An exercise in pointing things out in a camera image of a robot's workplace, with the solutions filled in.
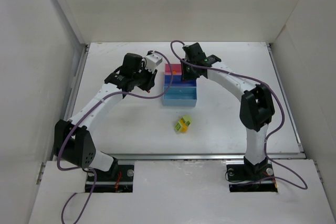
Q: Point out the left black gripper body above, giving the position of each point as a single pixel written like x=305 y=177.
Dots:
x=150 y=80

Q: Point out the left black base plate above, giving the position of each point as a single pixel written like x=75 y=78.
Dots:
x=120 y=181

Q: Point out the light blue container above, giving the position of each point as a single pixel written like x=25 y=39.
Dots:
x=180 y=96

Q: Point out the dark blue container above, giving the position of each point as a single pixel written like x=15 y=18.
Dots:
x=176 y=81

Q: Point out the pink container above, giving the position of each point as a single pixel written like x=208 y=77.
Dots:
x=169 y=68

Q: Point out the yellow green lego cluster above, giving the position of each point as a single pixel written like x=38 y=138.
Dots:
x=183 y=123

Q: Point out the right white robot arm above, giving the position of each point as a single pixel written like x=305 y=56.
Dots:
x=255 y=113

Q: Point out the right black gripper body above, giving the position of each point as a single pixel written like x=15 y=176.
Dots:
x=187 y=71

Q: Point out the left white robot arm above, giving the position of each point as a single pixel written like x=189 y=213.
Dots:
x=73 y=137

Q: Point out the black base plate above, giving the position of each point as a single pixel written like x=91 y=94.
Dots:
x=120 y=181
x=252 y=182

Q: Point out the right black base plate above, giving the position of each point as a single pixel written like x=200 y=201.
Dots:
x=252 y=182

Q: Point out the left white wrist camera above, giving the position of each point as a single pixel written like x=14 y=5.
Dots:
x=153 y=60

